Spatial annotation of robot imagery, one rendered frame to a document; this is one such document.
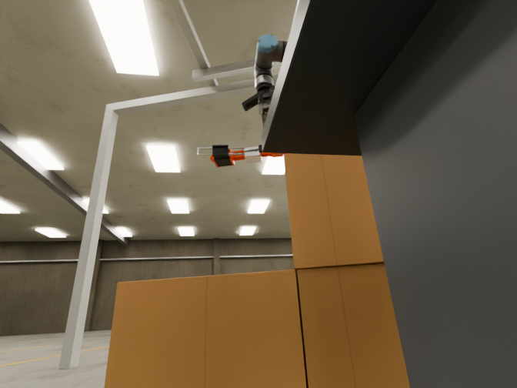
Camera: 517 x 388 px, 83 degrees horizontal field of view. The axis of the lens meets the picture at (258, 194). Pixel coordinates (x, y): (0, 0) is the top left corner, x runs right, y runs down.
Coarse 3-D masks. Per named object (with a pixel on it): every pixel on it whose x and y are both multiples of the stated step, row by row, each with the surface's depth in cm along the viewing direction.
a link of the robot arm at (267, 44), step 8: (264, 40) 127; (272, 40) 127; (256, 48) 130; (264, 48) 126; (272, 48) 127; (280, 48) 128; (256, 56) 133; (264, 56) 130; (272, 56) 130; (280, 56) 130; (256, 64) 137; (264, 64) 134; (272, 64) 136
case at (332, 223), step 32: (288, 160) 101; (320, 160) 99; (352, 160) 97; (288, 192) 97; (320, 192) 95; (352, 192) 93; (320, 224) 91; (352, 224) 89; (320, 256) 88; (352, 256) 86
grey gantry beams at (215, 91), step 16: (176, 0) 277; (176, 16) 292; (192, 32) 310; (192, 48) 328; (208, 64) 358; (208, 80) 374; (160, 96) 393; (176, 96) 388; (192, 96) 383; (208, 96) 385; (224, 96) 386; (128, 112) 407
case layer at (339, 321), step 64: (128, 320) 92; (192, 320) 88; (256, 320) 85; (320, 320) 82; (384, 320) 79; (128, 384) 85; (192, 384) 82; (256, 384) 79; (320, 384) 76; (384, 384) 74
